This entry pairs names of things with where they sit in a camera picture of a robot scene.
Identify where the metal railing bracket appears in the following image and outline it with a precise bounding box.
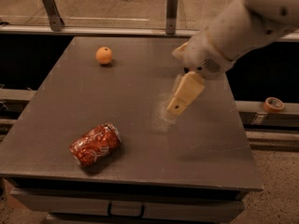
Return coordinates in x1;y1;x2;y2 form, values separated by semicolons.
42;0;64;32
165;0;178;35

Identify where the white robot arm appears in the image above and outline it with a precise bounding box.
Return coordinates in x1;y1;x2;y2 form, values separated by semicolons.
167;0;299;116

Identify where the left metal railing bracket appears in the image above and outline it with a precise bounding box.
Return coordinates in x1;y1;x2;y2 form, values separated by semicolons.
42;0;64;32

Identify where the orange fruit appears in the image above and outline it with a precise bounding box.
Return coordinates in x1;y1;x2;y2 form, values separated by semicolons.
95;47;112;65

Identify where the metal railing base rail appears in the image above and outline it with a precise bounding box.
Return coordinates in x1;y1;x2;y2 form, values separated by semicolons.
0;23;299;43

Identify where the grey cabinet drawer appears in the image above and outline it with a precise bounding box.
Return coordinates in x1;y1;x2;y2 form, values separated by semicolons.
10;188;244;224

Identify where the red coke can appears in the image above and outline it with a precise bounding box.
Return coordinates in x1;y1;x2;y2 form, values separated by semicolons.
69;123;121;167

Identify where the black drawer handle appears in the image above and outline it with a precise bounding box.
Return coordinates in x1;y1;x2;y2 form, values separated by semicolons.
107;202;145;218

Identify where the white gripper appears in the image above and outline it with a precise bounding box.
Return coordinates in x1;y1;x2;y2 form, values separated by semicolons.
166;30;235;116

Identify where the middle metal railing bracket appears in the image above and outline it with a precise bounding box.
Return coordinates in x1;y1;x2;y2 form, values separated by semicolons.
165;0;178;35

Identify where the orange tape roll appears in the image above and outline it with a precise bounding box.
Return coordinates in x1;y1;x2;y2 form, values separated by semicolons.
263;97;284;113

